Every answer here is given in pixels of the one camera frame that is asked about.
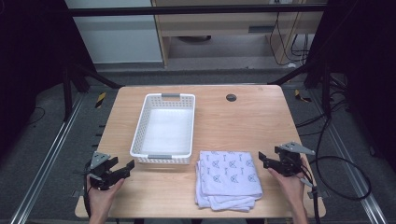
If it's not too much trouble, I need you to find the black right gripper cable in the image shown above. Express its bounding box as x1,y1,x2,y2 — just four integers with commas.
295,161,322,224

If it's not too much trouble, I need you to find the yellow black tape marker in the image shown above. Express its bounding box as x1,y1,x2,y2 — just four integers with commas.
293,89,313,104

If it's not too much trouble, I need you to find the yellow tool on floor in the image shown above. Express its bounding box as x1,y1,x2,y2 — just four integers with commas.
94,91,107,109

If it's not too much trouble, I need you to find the person's left hand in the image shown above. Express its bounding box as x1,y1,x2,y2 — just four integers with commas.
86,175,126,216

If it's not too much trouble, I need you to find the bundle of black desk cables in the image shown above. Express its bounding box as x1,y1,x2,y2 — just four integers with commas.
268,12,312,67

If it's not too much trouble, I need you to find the light wooden desk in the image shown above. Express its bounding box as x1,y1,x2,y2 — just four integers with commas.
150,0,328,67

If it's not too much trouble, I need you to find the white plastic basket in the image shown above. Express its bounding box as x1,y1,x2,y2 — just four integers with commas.
129,92,197,165

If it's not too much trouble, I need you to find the black metal frame stand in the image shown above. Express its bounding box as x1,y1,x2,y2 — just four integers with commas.
61,62,125,123
266,61,332,119

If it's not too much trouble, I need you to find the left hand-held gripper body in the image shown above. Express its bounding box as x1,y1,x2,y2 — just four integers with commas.
87,150,123,191

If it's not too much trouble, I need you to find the aluminium floor rail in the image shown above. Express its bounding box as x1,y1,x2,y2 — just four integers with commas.
307,90,389,224
8,92,86,224

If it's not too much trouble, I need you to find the person's right hand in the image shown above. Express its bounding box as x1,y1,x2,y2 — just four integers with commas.
267,156,309,213

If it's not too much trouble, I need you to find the looped black floor cable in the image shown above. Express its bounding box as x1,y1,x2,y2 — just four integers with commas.
307,115,373,202

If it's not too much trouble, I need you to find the folded white patterned towel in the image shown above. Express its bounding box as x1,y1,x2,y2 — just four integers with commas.
194,150,264,213

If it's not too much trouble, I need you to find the white cabinet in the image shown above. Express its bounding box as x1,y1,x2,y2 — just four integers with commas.
64,0,164,65

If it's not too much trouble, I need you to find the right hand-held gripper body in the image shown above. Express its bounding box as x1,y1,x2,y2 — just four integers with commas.
274,141,317,178

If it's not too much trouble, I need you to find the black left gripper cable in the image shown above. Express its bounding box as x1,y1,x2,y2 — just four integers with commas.
81,164,93,218

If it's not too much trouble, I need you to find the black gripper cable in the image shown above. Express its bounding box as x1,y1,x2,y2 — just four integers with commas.
295,161,322,224
81,164,93,218

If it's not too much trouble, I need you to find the black horizontal frame bar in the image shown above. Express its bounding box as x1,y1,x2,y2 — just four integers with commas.
67,3,328,18

